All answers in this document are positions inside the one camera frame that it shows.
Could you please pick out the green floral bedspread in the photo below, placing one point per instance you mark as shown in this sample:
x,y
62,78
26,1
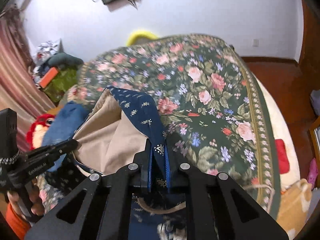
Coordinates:
x,y
204,93

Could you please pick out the yellow plush toy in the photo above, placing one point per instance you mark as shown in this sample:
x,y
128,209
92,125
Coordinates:
x,y
140,36

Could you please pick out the blue denim jeans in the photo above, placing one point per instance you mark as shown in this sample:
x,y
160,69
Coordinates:
x,y
65,123

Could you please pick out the striped pink curtain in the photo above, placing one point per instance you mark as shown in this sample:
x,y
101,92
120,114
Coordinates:
x,y
18,91

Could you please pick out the left hand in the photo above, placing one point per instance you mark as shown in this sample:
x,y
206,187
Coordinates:
x,y
34,196

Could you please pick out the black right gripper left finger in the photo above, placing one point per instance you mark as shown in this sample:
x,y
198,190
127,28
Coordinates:
x,y
99,208

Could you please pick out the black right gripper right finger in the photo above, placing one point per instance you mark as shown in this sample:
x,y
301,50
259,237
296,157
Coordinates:
x,y
217,207

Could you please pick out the red pillow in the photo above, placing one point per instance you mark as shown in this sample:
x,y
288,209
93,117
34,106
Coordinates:
x,y
283,161

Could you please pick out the pile of clothes and bags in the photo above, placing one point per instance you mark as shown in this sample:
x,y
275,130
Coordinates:
x,y
51,54

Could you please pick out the navy patterned hooded jacket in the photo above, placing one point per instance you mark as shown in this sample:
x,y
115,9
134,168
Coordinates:
x,y
118,127

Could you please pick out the red plush parrot toy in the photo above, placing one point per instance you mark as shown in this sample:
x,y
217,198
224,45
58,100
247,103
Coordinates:
x,y
38,129

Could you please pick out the orange box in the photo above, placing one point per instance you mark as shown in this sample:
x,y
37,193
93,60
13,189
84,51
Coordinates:
x,y
48,77

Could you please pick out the orange sleeve left forearm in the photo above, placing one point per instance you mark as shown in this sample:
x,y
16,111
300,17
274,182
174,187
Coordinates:
x,y
19,226

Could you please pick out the pink slipper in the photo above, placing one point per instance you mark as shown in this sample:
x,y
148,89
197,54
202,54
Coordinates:
x,y
313,173

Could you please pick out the white wall socket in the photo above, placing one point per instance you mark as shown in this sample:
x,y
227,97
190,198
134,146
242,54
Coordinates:
x,y
255,43

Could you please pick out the colourful tan fleece blanket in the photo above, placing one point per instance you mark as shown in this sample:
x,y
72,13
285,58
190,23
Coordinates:
x,y
294,206

